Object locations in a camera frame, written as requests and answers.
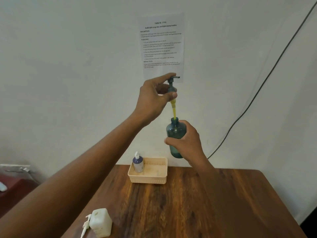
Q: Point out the person's right hand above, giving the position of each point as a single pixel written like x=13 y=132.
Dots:
x=188 y=146

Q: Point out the person's left hand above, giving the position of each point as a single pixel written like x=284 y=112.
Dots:
x=151 y=104

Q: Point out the dark teal transparent bottle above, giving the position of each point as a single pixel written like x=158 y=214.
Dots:
x=175 y=131

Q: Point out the dark pump head yellow tube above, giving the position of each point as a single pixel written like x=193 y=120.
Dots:
x=171 y=85

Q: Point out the white pump head short tube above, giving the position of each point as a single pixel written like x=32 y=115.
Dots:
x=136 y=156

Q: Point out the blue and white bottle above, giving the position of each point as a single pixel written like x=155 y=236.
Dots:
x=138 y=164

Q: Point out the large white soap bottle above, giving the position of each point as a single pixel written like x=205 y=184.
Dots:
x=101 y=221

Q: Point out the white pump head long tube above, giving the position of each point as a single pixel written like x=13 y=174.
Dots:
x=86 y=224

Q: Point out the person's right forearm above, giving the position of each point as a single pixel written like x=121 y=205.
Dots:
x=215 y=193

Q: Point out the person's left forearm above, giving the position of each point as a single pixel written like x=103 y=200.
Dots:
x=69 y=183

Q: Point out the beige plastic basket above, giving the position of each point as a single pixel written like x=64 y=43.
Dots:
x=154 y=173

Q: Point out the printed paper sheet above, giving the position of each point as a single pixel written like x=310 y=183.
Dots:
x=162 y=47

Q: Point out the maroon sofa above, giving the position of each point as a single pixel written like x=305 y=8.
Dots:
x=14 y=193

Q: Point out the light blue small object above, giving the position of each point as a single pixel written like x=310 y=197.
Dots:
x=2 y=187

